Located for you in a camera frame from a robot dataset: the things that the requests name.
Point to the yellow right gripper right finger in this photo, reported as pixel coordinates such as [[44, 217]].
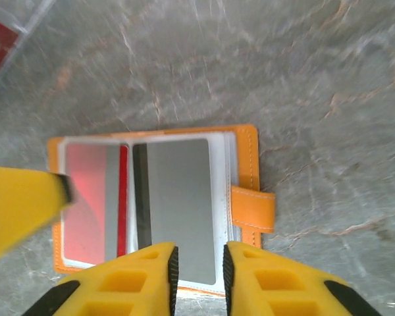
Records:
[[276, 283]]

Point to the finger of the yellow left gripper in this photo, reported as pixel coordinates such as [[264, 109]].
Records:
[[16, 204]]

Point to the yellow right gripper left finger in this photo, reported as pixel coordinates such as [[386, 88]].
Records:
[[128, 283]]

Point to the red credit card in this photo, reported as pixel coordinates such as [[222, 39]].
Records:
[[89, 224]]

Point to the orange leather card holder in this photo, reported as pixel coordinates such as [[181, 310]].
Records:
[[247, 158]]

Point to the clear acrylic card organizer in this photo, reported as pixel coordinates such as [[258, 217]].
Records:
[[26, 19]]

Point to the grey credit card black stripe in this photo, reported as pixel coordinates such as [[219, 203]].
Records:
[[181, 204]]

